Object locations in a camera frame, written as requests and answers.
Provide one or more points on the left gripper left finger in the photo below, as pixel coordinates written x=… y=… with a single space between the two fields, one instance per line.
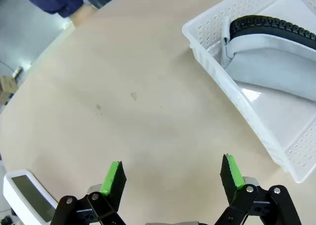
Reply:
x=112 y=185

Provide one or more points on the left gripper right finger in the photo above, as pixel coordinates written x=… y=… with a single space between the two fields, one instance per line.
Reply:
x=230 y=183

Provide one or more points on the white rectangular box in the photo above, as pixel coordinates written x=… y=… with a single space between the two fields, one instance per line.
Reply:
x=32 y=197

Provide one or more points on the white perforated plastic basket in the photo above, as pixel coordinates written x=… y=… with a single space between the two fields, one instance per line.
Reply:
x=276 y=116

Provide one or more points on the person's right hand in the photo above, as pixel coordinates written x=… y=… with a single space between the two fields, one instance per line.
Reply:
x=82 y=14

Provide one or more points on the brown cardboard box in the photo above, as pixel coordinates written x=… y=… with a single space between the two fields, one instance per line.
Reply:
x=7 y=84

